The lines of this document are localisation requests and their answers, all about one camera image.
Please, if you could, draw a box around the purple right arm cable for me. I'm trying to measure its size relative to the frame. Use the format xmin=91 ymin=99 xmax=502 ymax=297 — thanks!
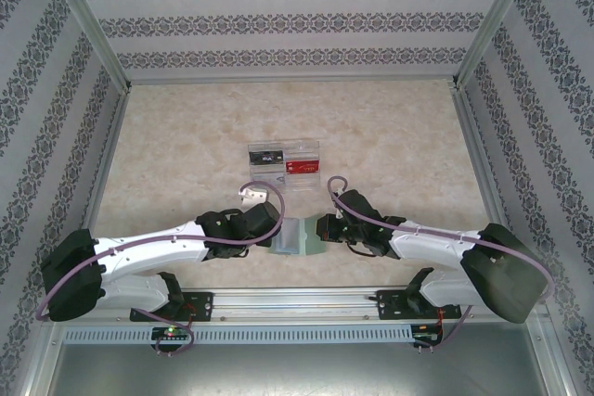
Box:
xmin=327 ymin=176 xmax=557 ymax=351

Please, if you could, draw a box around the red credit card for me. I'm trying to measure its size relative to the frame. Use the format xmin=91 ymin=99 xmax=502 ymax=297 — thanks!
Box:
xmin=287 ymin=160 xmax=322 ymax=175

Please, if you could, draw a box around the small controller board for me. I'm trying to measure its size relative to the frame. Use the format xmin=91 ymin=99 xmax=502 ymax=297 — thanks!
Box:
xmin=411 ymin=325 xmax=442 ymax=344

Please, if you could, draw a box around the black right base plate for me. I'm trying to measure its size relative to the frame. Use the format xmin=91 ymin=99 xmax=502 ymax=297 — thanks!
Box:
xmin=376 ymin=289 xmax=465 ymax=321

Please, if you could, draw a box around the slotted grey cable duct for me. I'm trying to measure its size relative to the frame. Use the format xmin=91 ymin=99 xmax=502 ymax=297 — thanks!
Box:
xmin=62 ymin=325 xmax=414 ymax=345

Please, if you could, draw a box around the controller board with green light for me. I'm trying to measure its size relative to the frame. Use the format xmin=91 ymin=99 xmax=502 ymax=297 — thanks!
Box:
xmin=151 ymin=326 xmax=194 ymax=342

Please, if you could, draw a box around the black credit card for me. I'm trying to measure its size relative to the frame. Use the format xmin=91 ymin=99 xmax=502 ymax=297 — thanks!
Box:
xmin=249 ymin=150 xmax=285 ymax=166

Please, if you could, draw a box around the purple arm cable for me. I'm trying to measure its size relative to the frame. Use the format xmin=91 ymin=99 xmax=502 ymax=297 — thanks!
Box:
xmin=327 ymin=176 xmax=557 ymax=351
xmin=36 ymin=181 xmax=285 ymax=358

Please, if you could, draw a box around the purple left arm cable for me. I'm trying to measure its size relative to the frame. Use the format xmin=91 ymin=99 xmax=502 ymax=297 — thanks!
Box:
xmin=36 ymin=181 xmax=285 ymax=358

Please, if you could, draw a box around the grey metal sheet panel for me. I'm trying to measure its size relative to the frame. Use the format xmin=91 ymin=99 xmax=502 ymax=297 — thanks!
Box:
xmin=45 ymin=343 xmax=570 ymax=396

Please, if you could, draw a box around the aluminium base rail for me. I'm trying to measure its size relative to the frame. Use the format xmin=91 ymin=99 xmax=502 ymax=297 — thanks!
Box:
xmin=99 ymin=287 xmax=551 ymax=323

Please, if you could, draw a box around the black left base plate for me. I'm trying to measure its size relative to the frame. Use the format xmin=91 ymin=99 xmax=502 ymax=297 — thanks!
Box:
xmin=129 ymin=291 xmax=215 ymax=324

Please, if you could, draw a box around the aluminium frame post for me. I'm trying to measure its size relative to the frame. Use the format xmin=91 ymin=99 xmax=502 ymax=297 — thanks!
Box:
xmin=450 ymin=0 xmax=543 ymax=90
xmin=39 ymin=0 xmax=134 ymax=91

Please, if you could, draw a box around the aluminium table side rail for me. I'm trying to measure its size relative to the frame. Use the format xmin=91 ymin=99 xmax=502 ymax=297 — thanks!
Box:
xmin=452 ymin=87 xmax=496 ymax=230

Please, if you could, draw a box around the clear plastic organizer box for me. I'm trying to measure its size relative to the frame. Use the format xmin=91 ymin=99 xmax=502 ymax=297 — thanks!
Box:
xmin=247 ymin=138 xmax=325 ymax=193

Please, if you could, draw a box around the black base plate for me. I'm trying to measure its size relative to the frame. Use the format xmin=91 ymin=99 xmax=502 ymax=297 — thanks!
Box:
xmin=376 ymin=289 xmax=465 ymax=321
xmin=129 ymin=291 xmax=215 ymax=324

